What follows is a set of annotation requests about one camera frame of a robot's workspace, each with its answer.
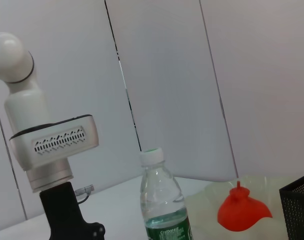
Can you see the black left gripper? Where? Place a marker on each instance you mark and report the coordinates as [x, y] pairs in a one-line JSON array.
[[64, 212]]

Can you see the clear plastic water bottle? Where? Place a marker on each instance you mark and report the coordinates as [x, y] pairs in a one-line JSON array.
[[161, 190]]

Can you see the orange fruit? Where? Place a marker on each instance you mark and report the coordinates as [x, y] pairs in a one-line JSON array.
[[239, 215]]

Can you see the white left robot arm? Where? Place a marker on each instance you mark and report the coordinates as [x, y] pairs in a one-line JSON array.
[[24, 107]]

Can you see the translucent green fruit plate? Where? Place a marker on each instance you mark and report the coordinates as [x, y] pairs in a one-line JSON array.
[[204, 205]]

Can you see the black mesh pen holder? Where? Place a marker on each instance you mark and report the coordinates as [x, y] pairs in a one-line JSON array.
[[299, 207]]

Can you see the left wrist camera housing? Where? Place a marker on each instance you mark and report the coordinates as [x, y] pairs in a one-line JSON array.
[[66, 150]]

